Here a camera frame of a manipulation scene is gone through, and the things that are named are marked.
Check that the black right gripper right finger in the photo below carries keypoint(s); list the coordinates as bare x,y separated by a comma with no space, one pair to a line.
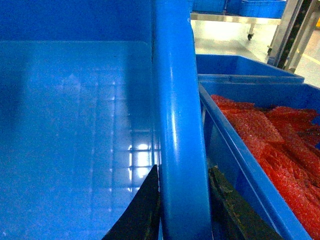
232,216

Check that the stainless steel roller shelf rack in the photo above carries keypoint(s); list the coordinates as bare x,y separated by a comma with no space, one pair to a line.
292,35

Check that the large blue plastic crate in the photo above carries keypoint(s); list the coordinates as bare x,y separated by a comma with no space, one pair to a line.
93,94

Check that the blue crate with red contents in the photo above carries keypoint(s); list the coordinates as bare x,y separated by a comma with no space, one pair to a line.
226,150

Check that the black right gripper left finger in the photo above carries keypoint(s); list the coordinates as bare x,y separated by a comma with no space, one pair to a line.
141,219

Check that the blue crate behind red one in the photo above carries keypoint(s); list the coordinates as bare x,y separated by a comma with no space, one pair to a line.
236,68

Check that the red bubble wrap sheets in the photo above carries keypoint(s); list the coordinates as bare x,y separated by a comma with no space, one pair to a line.
284,142

